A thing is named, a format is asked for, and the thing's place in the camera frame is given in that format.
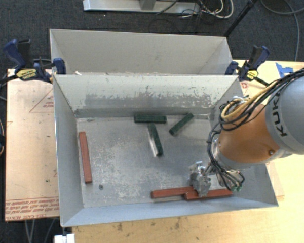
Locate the grey metal bin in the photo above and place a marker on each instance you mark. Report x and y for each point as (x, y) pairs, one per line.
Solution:
(121, 161)

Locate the dark green flat block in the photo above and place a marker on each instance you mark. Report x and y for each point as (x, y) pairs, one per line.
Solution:
(157, 140)
(181, 124)
(150, 118)

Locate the red-brown flat block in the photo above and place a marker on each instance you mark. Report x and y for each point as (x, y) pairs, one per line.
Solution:
(85, 158)
(169, 193)
(218, 194)

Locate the brown cardboard board, red print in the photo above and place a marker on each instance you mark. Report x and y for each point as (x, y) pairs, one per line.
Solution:
(30, 140)

